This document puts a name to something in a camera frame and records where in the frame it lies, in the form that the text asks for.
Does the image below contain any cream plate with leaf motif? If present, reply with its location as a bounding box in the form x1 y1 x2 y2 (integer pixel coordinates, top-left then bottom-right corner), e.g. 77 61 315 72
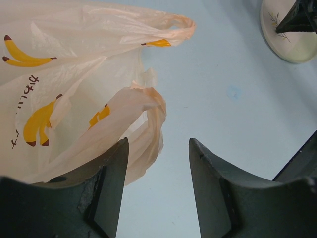
260 0 317 63

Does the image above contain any translucent banana-print plastic bag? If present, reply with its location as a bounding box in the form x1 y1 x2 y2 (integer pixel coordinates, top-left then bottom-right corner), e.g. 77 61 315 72
0 0 196 184

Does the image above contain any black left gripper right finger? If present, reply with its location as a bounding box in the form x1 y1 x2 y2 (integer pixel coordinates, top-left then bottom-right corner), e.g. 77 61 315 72
189 138 317 238

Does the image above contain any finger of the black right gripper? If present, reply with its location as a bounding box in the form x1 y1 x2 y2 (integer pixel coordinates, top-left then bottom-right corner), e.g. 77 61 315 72
275 0 317 34

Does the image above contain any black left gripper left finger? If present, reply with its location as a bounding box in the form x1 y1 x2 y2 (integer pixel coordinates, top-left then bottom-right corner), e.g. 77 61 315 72
0 138 129 238

